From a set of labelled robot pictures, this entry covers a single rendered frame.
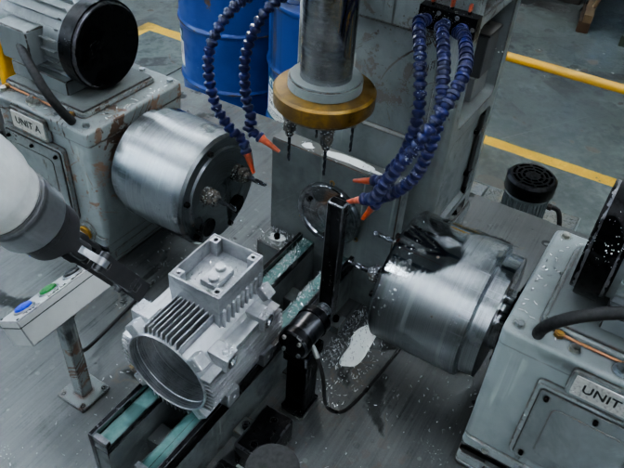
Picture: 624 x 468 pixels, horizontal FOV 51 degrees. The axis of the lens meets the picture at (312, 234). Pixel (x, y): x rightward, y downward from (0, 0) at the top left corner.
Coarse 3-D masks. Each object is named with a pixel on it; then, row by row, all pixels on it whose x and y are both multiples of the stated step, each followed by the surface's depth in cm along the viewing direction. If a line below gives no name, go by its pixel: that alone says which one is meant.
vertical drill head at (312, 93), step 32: (320, 0) 100; (352, 0) 101; (320, 32) 103; (352, 32) 105; (320, 64) 107; (352, 64) 110; (288, 96) 111; (320, 96) 108; (352, 96) 110; (288, 128) 116; (320, 128) 110; (352, 128) 122; (288, 160) 121
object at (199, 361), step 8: (264, 288) 110; (272, 288) 111; (264, 296) 111; (136, 320) 103; (128, 328) 103; (136, 328) 103; (200, 352) 99; (192, 360) 98; (200, 360) 99; (208, 360) 100; (192, 368) 99; (200, 368) 98; (136, 376) 111; (144, 384) 112; (200, 416) 107
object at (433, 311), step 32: (416, 224) 114; (448, 224) 115; (416, 256) 110; (448, 256) 109; (480, 256) 108; (512, 256) 111; (384, 288) 111; (416, 288) 108; (448, 288) 107; (480, 288) 105; (512, 288) 113; (384, 320) 113; (416, 320) 109; (448, 320) 106; (480, 320) 105; (416, 352) 114; (448, 352) 108; (480, 352) 110
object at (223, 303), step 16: (208, 240) 110; (224, 240) 111; (192, 256) 108; (208, 256) 112; (240, 256) 111; (256, 256) 108; (176, 272) 104; (192, 272) 109; (208, 272) 107; (224, 272) 107; (240, 272) 109; (256, 272) 109; (176, 288) 105; (192, 288) 102; (208, 288) 106; (224, 288) 106; (240, 288) 106; (256, 288) 110; (208, 304) 102; (224, 304) 103; (240, 304) 108; (224, 320) 104
